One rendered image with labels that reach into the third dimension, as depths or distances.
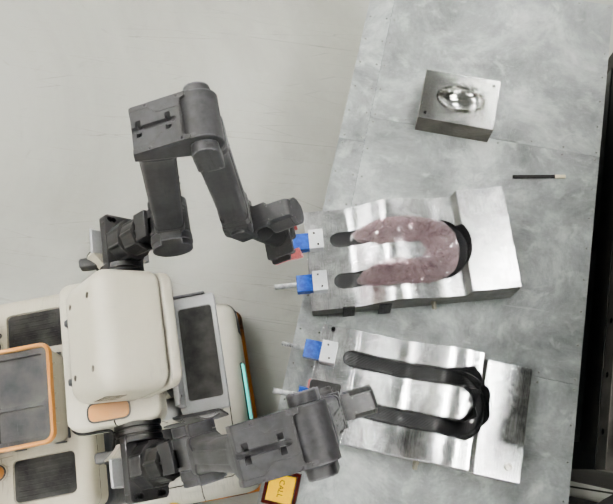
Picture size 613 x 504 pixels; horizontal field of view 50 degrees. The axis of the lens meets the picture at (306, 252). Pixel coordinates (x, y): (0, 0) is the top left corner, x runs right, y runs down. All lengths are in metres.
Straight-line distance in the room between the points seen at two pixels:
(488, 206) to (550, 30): 0.65
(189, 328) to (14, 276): 1.45
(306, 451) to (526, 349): 0.97
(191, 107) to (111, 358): 0.42
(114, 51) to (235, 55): 0.53
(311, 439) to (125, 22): 2.58
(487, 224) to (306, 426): 0.95
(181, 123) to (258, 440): 0.44
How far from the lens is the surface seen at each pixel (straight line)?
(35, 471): 1.75
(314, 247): 1.62
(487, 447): 1.60
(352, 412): 1.27
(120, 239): 1.32
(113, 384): 1.10
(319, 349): 1.53
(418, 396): 1.54
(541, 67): 2.03
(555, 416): 1.71
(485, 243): 1.63
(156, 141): 0.93
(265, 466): 0.83
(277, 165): 2.69
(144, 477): 1.23
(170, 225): 1.21
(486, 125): 1.81
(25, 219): 2.86
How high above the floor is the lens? 2.41
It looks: 72 degrees down
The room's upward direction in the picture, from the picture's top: 6 degrees counter-clockwise
